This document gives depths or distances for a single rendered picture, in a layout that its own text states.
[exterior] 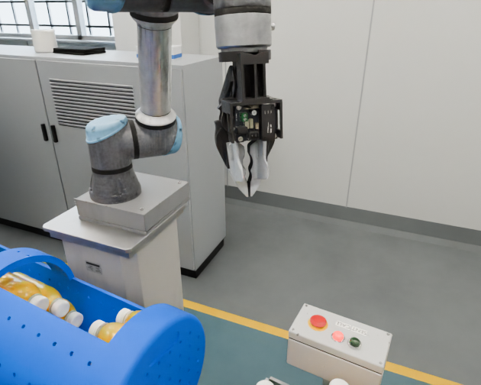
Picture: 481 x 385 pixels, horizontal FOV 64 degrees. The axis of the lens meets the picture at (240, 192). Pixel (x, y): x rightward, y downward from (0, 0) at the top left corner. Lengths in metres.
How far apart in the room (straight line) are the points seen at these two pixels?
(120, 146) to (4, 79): 2.12
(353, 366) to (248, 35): 0.67
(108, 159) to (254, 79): 0.71
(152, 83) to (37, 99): 1.98
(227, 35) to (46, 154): 2.67
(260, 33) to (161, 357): 0.55
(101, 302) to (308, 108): 2.58
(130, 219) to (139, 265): 0.14
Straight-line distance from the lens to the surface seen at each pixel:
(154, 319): 0.74
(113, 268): 1.19
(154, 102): 1.10
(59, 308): 1.02
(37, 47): 3.13
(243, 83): 0.50
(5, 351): 0.87
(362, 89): 3.20
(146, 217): 1.11
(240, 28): 0.52
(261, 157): 0.57
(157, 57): 1.04
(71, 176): 3.01
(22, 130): 3.21
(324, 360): 0.91
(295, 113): 3.34
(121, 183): 1.17
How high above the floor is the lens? 1.73
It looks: 26 degrees down
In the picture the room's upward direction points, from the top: straight up
